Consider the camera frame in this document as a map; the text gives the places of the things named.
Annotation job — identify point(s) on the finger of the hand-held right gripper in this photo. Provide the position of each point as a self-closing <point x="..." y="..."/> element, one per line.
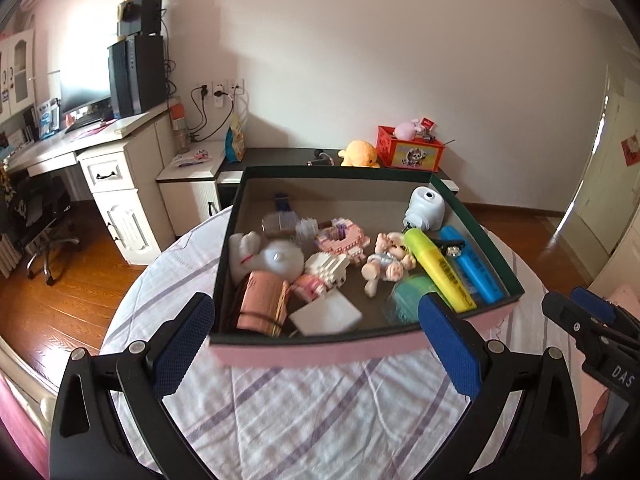
<point x="565" y="310"/>
<point x="595" y="305"/>

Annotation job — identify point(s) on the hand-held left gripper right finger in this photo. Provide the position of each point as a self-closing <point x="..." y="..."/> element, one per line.
<point x="450" y="350"/>

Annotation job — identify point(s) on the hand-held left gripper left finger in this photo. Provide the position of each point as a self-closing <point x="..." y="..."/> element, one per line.
<point x="185" y="345"/>

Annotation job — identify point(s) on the teal facial brush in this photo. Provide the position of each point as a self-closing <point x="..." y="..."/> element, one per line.
<point x="410" y="297"/>

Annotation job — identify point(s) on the yellow highlighter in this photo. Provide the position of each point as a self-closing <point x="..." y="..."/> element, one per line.
<point x="440" y="270"/>

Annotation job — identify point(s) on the blue highlighter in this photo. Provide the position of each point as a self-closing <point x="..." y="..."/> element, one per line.
<point x="472" y="272"/>

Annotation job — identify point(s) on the pink wallet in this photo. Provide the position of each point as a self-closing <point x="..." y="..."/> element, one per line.
<point x="262" y="300"/>

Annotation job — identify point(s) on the baby doll figure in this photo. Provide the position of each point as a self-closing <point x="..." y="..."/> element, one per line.
<point x="387" y="262"/>

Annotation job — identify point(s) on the white plush figure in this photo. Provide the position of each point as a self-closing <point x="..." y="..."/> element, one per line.
<point x="245" y="252"/>

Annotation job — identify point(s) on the pearl white ball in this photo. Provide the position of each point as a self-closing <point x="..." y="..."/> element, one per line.
<point x="282" y="260"/>

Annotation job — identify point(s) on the white charger plug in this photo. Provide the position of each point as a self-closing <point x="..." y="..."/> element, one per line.
<point x="325" y="315"/>

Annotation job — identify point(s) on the pink storage box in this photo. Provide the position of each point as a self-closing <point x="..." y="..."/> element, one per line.
<point x="320" y="352"/>

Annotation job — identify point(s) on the white toy camera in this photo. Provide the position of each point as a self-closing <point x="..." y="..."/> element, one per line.
<point x="425" y="207"/>

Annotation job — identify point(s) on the white block toy cat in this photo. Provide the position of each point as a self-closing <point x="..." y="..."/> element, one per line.
<point x="322" y="270"/>

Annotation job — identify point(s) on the pink block toy house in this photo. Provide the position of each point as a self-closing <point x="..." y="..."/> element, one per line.
<point x="345" y="240"/>

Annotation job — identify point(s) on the blue perfume bottle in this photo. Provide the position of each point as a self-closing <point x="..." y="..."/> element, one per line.
<point x="282" y="205"/>

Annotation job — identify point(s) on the person's right hand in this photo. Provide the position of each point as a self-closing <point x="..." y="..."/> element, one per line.
<point x="595" y="435"/>

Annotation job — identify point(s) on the white door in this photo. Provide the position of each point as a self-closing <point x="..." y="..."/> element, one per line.
<point x="610" y="175"/>

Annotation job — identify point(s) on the round table with striped cloth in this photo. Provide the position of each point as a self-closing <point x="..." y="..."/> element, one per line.
<point x="300" y="410"/>

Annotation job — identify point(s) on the white side cabinet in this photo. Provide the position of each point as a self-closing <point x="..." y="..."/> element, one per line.
<point x="192" y="195"/>

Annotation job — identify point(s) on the red door decoration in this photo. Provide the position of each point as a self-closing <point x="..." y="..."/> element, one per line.
<point x="632" y="150"/>

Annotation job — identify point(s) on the white desk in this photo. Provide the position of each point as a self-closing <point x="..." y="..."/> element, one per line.
<point x="125" y="195"/>

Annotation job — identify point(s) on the pink fleece blanket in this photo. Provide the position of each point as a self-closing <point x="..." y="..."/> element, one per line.
<point x="20" y="420"/>

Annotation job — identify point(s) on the pink packet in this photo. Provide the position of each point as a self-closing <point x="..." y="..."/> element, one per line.
<point x="192" y="158"/>

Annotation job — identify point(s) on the black office chair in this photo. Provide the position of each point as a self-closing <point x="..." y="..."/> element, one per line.
<point x="40" y="210"/>

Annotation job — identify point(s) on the red toy box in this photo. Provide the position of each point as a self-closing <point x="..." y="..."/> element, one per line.
<point x="410" y="155"/>

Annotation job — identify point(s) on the blue snack bag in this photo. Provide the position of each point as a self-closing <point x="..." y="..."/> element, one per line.
<point x="235" y="142"/>

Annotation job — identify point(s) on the low black cabinet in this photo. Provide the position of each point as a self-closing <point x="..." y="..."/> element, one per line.
<point x="280" y="156"/>

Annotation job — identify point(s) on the yellow plush toy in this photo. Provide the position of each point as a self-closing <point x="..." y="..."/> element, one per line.
<point x="361" y="154"/>

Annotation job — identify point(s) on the orange capped bottle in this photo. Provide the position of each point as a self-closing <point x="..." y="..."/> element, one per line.
<point x="178" y="122"/>

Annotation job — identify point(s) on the pink plush toy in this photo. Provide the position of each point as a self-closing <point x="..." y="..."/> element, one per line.
<point x="407" y="130"/>

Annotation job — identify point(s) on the red white card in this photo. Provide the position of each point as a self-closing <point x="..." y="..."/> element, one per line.
<point x="428" y="124"/>

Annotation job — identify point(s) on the small black gadget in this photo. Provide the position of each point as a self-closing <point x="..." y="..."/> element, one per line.
<point x="320" y="160"/>

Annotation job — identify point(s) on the pink book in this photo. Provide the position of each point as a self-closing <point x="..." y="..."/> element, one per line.
<point x="92" y="132"/>

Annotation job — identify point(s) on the blue box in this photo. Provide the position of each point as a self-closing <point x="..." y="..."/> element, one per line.
<point x="47" y="119"/>

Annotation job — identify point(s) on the computer monitor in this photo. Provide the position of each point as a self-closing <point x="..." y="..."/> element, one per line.
<point x="85" y="95"/>

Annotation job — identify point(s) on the black computer tower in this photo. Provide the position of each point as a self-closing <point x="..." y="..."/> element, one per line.
<point x="137" y="77"/>

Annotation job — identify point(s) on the white hutch cabinet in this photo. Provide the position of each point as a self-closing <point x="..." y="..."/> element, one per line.
<point x="17" y="75"/>

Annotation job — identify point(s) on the black speaker stack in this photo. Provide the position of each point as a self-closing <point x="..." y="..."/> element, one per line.
<point x="145" y="15"/>

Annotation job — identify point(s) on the white wall socket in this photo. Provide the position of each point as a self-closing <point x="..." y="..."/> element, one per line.
<point x="235" y="85"/>

